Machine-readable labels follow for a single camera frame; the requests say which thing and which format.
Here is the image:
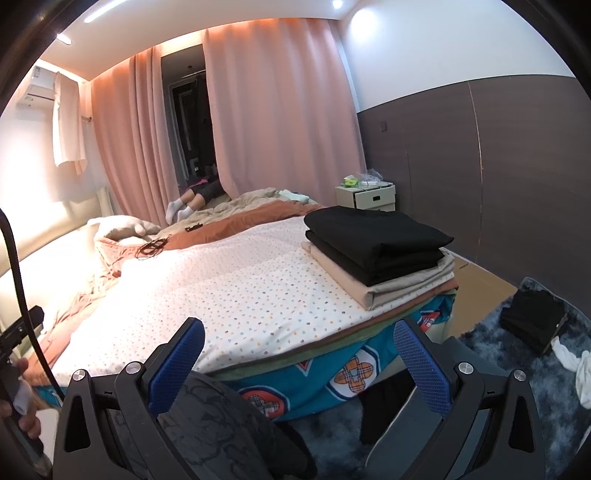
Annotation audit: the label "pile of black clothes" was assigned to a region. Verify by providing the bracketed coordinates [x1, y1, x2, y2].
[500, 290, 570, 356]

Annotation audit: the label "grey shaggy rug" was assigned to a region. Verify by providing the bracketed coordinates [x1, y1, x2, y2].
[277, 277, 591, 480]

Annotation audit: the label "coiled black cable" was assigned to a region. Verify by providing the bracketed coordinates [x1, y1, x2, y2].
[140, 235, 171, 258]

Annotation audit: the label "black jacket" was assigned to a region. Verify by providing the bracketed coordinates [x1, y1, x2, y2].
[304, 205, 455, 271]

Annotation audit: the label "white hanging garment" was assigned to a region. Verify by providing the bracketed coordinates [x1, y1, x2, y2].
[51, 71, 88, 176]

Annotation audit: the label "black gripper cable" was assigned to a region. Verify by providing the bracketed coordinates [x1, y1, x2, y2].
[0, 208, 65, 402]

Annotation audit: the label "cream headboard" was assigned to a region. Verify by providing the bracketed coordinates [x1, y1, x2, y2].
[0, 185, 116, 296]

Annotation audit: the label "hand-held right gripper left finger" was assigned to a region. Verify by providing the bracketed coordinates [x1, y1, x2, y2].
[52, 318, 206, 480]

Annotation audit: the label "pink curtain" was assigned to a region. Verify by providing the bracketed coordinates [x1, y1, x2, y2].
[90, 46, 183, 220]
[202, 18, 368, 208]

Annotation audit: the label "white air conditioner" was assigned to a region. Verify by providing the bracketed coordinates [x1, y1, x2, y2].
[17, 66, 58, 106]

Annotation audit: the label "person's grey patterned pants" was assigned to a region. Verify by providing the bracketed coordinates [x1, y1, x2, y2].
[108, 369, 317, 480]

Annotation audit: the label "long ceiling light strip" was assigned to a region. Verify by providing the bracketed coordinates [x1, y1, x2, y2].
[83, 0, 153, 24]

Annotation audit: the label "folded grey garment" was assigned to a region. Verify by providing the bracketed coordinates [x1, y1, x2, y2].
[365, 254, 458, 311]

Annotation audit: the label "beige blanket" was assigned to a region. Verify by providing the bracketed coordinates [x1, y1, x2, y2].
[203, 188, 319, 217]

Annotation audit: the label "grey flat object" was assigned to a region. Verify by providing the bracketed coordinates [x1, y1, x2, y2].
[365, 399, 446, 468]

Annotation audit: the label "white nightstand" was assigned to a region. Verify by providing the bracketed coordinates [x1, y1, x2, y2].
[335, 181, 398, 213]

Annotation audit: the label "dark glass door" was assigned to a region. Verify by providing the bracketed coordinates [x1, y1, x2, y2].
[160, 46, 219, 188]

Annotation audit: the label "white cloth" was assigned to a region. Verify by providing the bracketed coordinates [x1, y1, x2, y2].
[551, 336, 591, 402]

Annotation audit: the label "white dotted blanket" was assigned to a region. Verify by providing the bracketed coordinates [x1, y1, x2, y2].
[53, 215, 458, 384]

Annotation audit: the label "person's left hand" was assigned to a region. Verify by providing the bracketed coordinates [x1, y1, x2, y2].
[0, 359, 43, 440]

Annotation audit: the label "white pillow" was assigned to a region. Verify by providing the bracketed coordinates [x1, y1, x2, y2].
[88, 215, 162, 241]

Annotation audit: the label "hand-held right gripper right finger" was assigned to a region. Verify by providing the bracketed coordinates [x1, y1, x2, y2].
[393, 318, 548, 480]

